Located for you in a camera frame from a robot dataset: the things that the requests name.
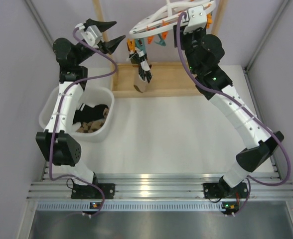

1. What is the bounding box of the black white patterned sock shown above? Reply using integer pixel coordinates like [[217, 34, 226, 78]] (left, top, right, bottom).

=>
[[129, 48, 152, 83]]

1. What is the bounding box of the white clip hanger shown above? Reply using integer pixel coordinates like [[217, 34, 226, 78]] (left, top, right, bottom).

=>
[[129, 0, 216, 39]]

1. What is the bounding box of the teal clothespin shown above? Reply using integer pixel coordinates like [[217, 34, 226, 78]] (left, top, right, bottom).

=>
[[135, 38, 146, 53], [155, 34, 166, 47]]

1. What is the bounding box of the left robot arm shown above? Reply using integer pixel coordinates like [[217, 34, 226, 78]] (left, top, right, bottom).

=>
[[35, 19, 125, 198]]

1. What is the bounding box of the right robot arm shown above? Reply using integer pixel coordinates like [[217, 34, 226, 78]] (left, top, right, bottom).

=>
[[177, 27, 284, 198]]

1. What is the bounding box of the orange clothespin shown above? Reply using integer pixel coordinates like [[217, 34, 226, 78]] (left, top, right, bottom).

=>
[[207, 13, 213, 28], [147, 35, 154, 44], [127, 38, 135, 52]]

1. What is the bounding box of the white plastic bin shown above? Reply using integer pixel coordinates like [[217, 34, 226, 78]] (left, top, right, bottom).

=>
[[39, 84, 115, 143]]

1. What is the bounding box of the beige sock with leaf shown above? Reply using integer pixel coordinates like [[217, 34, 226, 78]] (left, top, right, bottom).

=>
[[134, 68, 148, 93]]

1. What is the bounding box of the wooden tray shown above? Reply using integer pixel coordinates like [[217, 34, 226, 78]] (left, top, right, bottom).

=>
[[111, 62, 201, 98]]

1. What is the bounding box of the brown checkered sock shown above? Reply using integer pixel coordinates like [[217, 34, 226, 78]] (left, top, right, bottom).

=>
[[75, 113, 109, 133]]

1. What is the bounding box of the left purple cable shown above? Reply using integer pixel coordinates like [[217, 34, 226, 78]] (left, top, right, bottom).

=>
[[48, 27, 119, 217]]

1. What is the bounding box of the purple cable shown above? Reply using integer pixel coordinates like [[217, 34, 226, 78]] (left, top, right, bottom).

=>
[[173, 12, 292, 215], [48, 27, 119, 217]]

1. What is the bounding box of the left wooden post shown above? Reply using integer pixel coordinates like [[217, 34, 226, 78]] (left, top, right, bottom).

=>
[[91, 0, 112, 68]]

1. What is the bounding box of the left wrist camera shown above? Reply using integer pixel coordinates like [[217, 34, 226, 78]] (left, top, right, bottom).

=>
[[76, 23, 103, 47]]

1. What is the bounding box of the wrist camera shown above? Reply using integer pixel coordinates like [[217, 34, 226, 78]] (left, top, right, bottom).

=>
[[76, 23, 103, 47], [183, 5, 207, 35]]

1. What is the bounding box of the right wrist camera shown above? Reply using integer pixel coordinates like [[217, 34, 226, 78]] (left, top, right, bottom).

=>
[[183, 5, 207, 35]]

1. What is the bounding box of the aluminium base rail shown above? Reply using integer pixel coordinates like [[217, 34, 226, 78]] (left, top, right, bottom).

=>
[[27, 168, 293, 212]]

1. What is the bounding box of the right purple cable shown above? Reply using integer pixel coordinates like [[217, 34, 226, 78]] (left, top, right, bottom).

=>
[[173, 12, 292, 215]]

